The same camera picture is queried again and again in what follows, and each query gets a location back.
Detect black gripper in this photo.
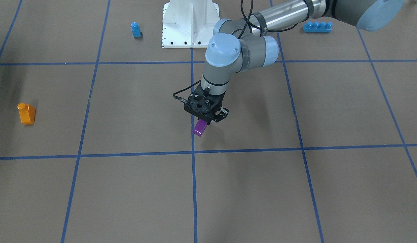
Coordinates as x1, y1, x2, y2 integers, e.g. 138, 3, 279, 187
184, 84, 225, 124

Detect purple trapezoid block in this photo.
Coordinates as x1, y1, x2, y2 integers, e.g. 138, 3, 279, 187
192, 119, 209, 137

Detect orange trapezoid block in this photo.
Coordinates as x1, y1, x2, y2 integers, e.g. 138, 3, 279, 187
17, 103, 36, 126

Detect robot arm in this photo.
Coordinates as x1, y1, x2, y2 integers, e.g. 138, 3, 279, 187
179, 0, 404, 126

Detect small blue block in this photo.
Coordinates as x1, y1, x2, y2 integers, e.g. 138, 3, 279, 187
131, 22, 142, 37

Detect long blue studded brick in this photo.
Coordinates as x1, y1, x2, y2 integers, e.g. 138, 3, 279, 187
303, 21, 333, 33

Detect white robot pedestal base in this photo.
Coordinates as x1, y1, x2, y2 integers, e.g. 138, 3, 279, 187
161, 0, 220, 48

